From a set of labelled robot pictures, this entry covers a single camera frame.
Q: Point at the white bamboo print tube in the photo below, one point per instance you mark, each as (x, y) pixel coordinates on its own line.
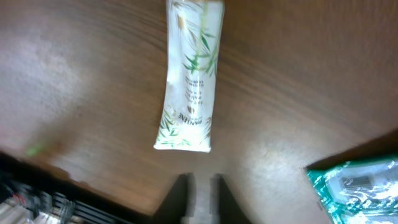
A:
(193, 43)

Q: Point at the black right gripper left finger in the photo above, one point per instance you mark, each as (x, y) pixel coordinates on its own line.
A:
(174, 206)

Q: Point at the green 3M gloves package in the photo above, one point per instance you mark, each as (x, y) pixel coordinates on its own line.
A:
(358, 192)

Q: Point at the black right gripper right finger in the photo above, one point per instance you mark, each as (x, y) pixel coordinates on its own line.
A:
(226, 207)

